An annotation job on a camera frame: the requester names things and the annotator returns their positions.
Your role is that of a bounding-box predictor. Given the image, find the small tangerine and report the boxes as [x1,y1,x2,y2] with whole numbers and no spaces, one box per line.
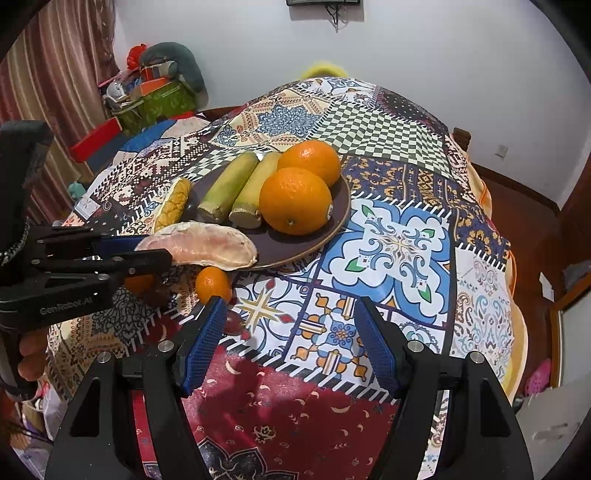
[124,275,155,297]
[195,266,232,305]

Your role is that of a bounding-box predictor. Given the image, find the pomelo piece with rind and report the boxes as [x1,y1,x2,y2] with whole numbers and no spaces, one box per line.
[151,177,192,233]

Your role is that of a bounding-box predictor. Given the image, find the peeled pomelo segment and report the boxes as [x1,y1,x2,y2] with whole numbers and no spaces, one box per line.
[135,221,259,271]

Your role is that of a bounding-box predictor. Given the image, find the sugarcane piece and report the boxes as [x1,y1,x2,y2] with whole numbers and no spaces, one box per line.
[228,152,280,229]
[197,151,259,224]

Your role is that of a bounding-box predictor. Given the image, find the large orange with sticker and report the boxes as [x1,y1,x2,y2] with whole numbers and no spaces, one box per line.
[259,167,332,236]

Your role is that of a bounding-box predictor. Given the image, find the person's hand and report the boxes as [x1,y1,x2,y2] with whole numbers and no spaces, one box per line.
[18,327,48,381]

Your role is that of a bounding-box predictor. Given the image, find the red box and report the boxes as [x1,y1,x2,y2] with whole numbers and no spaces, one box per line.
[69,118,122,164]

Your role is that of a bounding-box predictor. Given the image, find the patchwork patterned tablecloth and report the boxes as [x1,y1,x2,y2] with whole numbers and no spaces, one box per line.
[67,77,527,479]

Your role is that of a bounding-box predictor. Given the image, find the striped brown curtain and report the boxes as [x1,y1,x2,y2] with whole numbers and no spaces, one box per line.
[1,1,118,222]

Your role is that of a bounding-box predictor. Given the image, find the green storage box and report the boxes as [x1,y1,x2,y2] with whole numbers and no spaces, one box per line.
[112,81,197,137]

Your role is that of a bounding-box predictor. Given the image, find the dark purple plate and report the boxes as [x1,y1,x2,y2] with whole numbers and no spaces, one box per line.
[180,162,351,270]

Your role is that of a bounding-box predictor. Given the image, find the red plastic bag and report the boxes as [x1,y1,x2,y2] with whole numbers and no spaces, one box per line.
[126,43,147,71]

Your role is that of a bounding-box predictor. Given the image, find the grey plush pillow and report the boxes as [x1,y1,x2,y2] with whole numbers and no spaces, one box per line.
[139,42,205,94]

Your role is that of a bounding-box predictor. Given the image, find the wall power socket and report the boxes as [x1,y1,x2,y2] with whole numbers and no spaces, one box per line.
[495,145,508,159]

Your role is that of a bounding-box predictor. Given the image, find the small wall monitor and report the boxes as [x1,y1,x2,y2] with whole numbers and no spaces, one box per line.
[286,0,361,7]

